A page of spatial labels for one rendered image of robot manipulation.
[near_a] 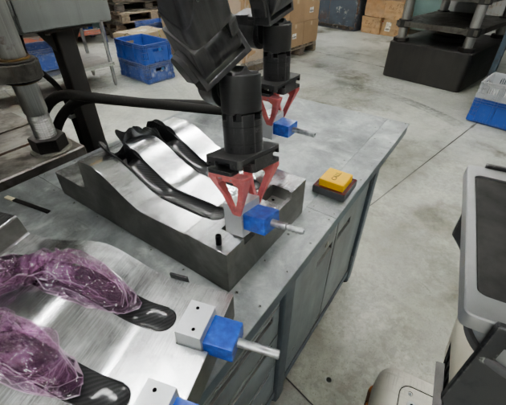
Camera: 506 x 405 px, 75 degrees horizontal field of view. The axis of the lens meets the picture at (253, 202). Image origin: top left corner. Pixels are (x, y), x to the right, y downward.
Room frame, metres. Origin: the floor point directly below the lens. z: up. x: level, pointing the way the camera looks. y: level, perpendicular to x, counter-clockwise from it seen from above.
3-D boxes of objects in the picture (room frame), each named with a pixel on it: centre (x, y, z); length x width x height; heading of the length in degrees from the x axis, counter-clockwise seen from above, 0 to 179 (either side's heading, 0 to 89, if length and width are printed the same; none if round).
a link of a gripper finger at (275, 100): (0.72, -0.04, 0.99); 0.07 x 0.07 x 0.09; 55
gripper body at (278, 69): (0.73, -0.05, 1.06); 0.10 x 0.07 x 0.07; 145
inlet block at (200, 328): (0.23, 0.03, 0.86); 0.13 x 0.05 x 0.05; 72
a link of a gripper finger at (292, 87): (0.74, -0.06, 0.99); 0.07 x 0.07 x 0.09; 55
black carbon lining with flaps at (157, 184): (0.58, 0.16, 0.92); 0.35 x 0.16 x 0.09; 55
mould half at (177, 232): (0.60, 0.17, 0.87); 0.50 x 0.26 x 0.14; 55
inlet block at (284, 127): (0.70, -0.08, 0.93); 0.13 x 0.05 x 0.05; 55
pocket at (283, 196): (0.51, -0.04, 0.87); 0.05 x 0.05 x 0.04; 55
